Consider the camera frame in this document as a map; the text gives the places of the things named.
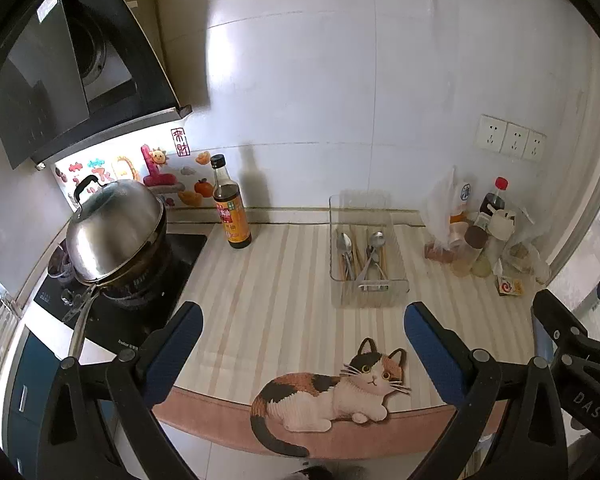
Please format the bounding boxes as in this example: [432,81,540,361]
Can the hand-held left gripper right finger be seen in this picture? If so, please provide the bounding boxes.
[404,301,568,480]

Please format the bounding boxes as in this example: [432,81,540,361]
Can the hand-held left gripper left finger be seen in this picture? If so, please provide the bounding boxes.
[7,301,204,480]

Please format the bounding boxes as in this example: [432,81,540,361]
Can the clear plastic utensil container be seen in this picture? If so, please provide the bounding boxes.
[328,192,411,310]

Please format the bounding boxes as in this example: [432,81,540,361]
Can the medium metal spoon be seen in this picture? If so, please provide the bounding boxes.
[367,231,387,281]

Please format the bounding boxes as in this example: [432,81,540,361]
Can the large metal spoon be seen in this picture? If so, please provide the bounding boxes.
[336,231,356,281]

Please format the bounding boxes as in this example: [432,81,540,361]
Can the small box red swirl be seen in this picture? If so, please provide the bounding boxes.
[496,275,524,298]

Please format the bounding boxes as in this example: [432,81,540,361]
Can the clear plastic bag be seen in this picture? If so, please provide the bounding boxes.
[500,207,552,283]

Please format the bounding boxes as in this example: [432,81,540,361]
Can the steel lidded wok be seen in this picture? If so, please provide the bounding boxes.
[47,220,176,362]

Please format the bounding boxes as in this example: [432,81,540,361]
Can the black gas stove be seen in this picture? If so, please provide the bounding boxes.
[32,232,209,357]

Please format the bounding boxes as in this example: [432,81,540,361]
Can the jar with brown lid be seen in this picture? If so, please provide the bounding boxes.
[464,225,489,261]

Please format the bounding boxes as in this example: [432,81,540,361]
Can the steel wok lid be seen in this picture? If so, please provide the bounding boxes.
[66,175,167,282]

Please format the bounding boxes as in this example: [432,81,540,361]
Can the dark bottle red cap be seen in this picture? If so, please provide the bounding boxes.
[480,176,511,222]

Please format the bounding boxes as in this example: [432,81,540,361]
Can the white plastic bag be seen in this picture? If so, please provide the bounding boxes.
[422,166,476,262]

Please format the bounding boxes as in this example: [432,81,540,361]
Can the blue cabinet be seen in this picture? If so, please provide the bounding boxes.
[2,322,126,467]

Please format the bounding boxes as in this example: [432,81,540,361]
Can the dark sauce bottle orange label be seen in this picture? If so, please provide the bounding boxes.
[210,154,253,251]

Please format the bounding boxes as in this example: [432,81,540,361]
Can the black range hood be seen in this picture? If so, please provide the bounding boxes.
[0,0,194,171]

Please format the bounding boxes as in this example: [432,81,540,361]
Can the white wall socket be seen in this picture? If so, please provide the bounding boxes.
[476,114,508,152]
[523,130,548,163]
[500,122,530,159]

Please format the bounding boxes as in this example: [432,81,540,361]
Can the colourful wall stickers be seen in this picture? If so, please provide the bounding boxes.
[55,127,217,209]

